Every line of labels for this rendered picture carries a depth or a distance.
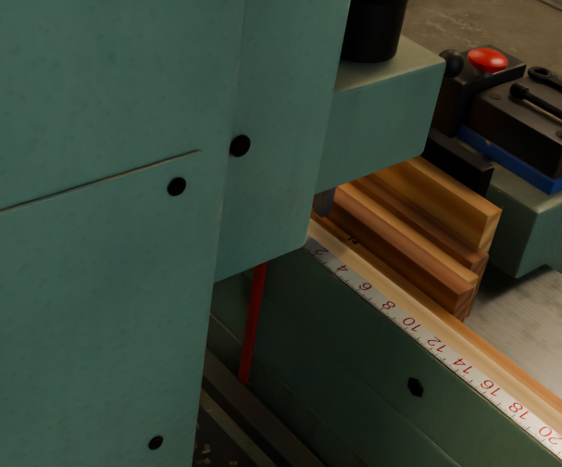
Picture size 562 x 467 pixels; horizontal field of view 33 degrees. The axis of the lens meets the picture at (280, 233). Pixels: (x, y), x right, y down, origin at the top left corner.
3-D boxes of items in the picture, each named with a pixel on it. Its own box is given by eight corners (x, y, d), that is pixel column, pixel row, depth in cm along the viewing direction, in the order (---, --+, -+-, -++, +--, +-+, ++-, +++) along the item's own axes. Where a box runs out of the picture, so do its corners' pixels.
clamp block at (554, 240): (608, 257, 78) (647, 166, 73) (507, 313, 71) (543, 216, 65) (474, 170, 87) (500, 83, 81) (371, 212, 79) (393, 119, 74)
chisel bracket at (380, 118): (419, 175, 63) (450, 59, 58) (257, 238, 55) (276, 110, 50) (344, 124, 67) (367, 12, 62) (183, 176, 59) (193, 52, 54)
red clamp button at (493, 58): (513, 70, 71) (517, 57, 70) (488, 79, 69) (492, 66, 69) (483, 54, 73) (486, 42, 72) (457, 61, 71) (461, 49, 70)
